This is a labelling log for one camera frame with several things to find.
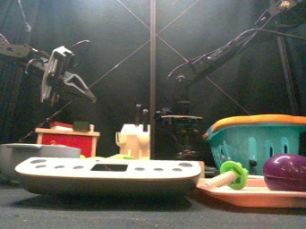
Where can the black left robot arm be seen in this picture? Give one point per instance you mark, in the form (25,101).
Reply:
(16,50)

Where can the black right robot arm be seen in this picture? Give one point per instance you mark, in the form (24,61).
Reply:
(211,61)

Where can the cream knife holder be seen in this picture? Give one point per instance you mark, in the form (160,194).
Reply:
(135,144)

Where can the grey toy pot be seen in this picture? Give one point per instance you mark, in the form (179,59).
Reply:
(24,156)

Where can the teal basket with orange rim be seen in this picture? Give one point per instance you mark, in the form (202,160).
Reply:
(239,140)

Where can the red and white block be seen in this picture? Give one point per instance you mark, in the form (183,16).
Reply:
(59,125)

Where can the black block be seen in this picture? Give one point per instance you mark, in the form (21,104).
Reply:
(81,125)

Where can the cream toy fork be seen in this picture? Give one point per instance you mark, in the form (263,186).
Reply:
(119,140)

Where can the green plastic nut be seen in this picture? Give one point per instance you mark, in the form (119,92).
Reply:
(235,171)

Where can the wooden toy screw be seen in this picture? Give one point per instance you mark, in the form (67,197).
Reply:
(219,179)

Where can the green toy food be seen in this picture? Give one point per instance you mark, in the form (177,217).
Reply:
(119,156)

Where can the red wooden toy stove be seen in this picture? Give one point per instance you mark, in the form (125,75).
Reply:
(69,140)

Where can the orange tray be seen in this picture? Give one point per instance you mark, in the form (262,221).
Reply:
(254,196)

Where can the purple ball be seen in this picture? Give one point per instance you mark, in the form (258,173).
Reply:
(284,173)

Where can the metal frame pole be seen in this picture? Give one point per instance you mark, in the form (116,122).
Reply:
(152,59)

